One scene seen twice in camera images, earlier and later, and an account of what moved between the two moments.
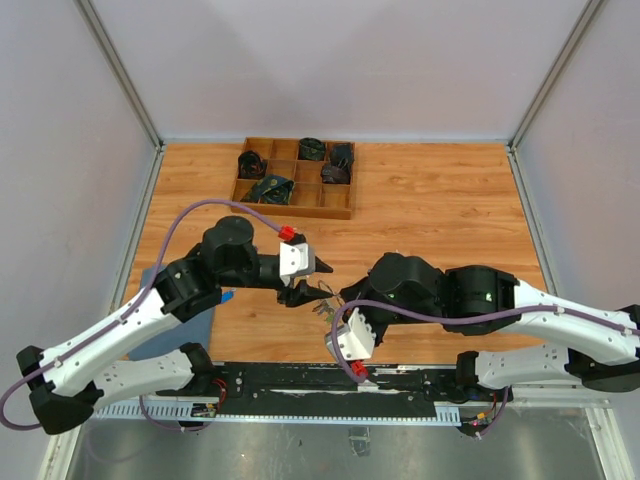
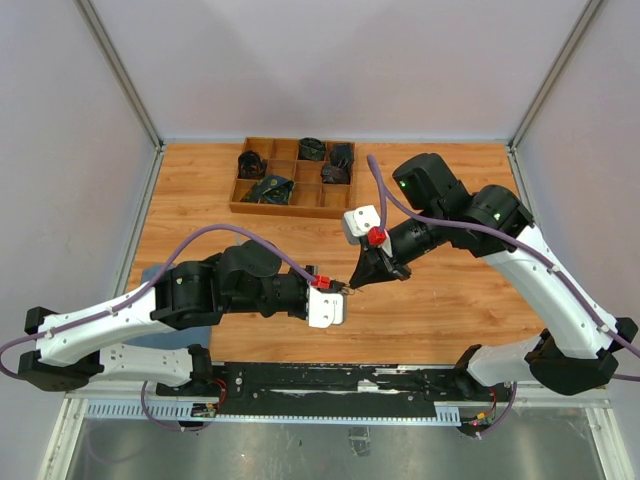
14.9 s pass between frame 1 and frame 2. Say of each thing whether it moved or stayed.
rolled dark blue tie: stayed
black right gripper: moved
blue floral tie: stayed
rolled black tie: stayed
